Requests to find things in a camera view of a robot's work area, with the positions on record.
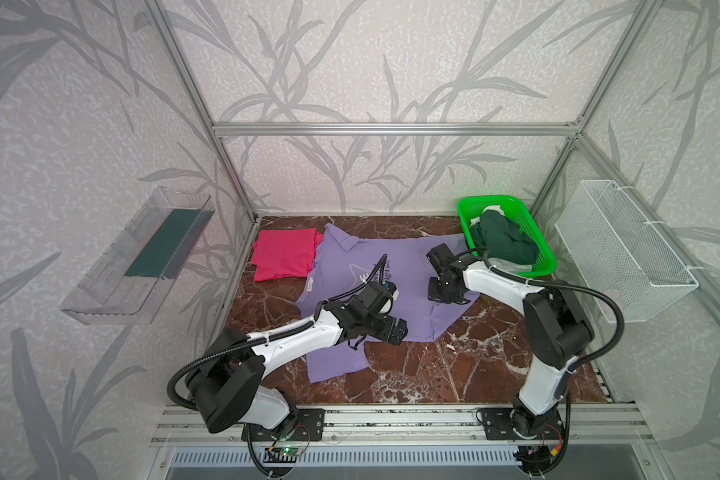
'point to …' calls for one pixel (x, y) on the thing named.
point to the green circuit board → (287, 451)
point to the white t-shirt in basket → (495, 208)
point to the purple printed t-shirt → (337, 264)
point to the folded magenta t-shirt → (286, 253)
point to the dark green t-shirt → (498, 237)
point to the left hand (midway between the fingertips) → (398, 320)
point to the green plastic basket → (471, 206)
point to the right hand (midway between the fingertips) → (435, 287)
